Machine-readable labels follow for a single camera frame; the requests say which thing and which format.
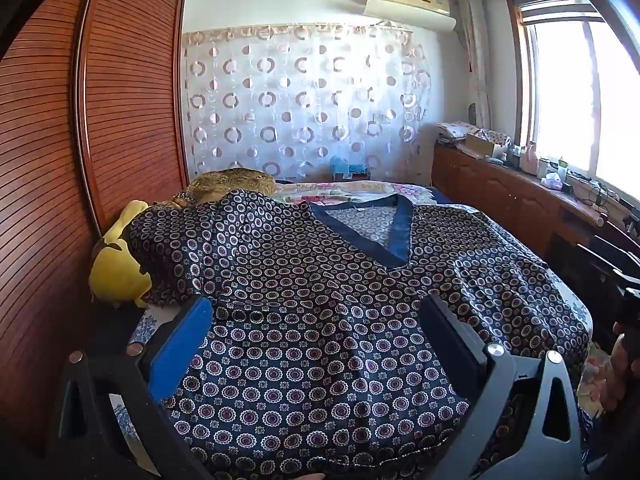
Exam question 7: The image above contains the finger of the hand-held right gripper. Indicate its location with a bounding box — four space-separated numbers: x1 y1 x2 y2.
575 242 626 288

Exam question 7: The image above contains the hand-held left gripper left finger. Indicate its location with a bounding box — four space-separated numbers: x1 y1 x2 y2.
50 295 216 480

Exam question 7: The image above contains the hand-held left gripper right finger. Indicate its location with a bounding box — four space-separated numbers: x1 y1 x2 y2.
419 292 583 480

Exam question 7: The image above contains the navy patterned v-neck top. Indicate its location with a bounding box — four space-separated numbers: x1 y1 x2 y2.
125 187 593 480

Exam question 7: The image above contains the person's right hand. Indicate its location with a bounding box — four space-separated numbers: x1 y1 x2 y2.
599 332 640 417

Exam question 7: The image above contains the pink bottle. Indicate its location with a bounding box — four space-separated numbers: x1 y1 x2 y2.
520 142 541 173

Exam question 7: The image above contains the wooden cabinet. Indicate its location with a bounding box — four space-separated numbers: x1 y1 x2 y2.
431 142 640 281

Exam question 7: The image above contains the cardboard box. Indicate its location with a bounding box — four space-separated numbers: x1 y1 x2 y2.
465 132 506 161

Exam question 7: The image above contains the gold embroidered pillow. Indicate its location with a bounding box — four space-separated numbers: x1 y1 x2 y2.
150 169 277 211

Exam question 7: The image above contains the window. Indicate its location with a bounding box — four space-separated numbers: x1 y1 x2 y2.
507 0 640 201

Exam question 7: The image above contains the patterned cloth on cabinet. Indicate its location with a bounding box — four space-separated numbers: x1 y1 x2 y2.
435 121 511 148

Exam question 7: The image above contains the floral bed sheet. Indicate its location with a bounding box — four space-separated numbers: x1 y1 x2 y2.
112 180 451 461

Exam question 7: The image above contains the blue toy elephant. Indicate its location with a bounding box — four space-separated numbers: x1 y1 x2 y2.
329 156 368 181

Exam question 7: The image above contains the white window curtain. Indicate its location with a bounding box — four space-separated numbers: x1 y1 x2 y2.
457 0 493 126

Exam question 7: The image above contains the sheer curtain with circles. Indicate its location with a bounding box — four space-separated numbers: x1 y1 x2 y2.
182 22 433 183

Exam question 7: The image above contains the power strip with cables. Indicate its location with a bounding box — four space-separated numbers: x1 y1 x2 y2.
570 172 623 211

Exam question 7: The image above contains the wall air conditioner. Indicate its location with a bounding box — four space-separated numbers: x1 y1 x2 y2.
364 0 458 31

